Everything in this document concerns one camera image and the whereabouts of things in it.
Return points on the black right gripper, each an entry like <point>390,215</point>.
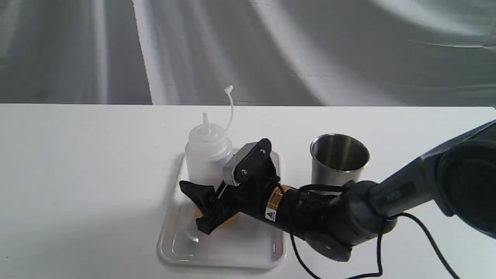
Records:
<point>302,212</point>

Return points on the clear plastic squeeze bottle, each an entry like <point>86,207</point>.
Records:
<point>209,148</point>

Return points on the stainless steel cup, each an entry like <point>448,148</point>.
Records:
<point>337,159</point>

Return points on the white plastic tray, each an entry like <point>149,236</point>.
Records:
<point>242,242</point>

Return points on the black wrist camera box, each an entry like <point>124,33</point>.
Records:
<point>251,164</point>

